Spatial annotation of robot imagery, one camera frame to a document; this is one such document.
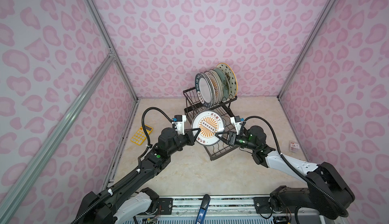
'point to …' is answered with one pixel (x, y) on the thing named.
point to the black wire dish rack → (230, 141)
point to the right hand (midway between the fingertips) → (218, 135)
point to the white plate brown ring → (214, 88)
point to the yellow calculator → (140, 136)
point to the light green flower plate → (226, 91)
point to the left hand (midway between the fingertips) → (201, 128)
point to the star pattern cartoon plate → (231, 77)
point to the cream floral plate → (221, 89)
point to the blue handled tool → (200, 216)
